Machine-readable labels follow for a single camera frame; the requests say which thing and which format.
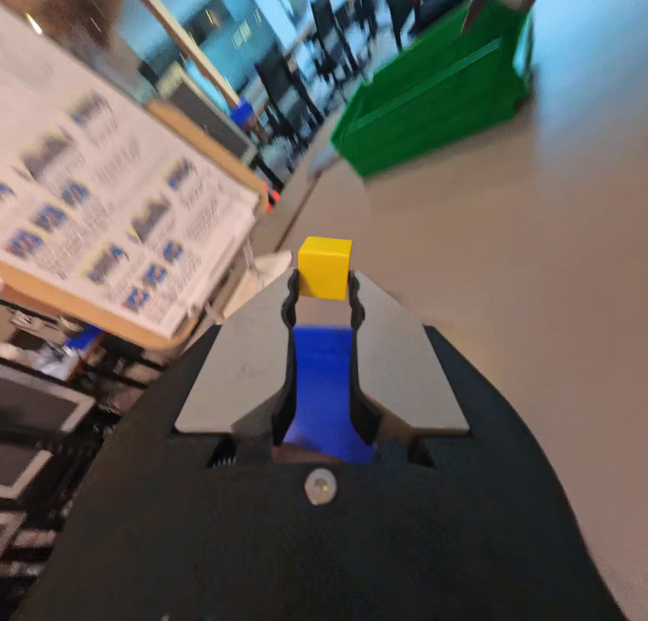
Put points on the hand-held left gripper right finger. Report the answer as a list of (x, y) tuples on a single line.
[(405, 378)]

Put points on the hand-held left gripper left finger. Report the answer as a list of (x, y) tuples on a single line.
[(228, 378)]

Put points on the blue plastic bin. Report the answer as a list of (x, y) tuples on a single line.
[(324, 378), (243, 112)]

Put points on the green plastic bin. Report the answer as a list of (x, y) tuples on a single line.
[(430, 99)]

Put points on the small yellow cube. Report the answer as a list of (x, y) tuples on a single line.
[(324, 271)]

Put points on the grey desk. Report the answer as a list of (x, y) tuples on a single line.
[(506, 251)]

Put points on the wooden document stand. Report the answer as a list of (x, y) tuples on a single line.
[(76, 304)]

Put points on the orange traffic cone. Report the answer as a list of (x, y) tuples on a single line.
[(273, 200)]

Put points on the grey framed panel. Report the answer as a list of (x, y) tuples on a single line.
[(20, 471), (212, 119), (40, 403)]

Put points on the printed instruction sheet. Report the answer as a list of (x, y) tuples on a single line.
[(126, 200)]

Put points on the black office chair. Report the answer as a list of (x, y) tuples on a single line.
[(281, 84)]

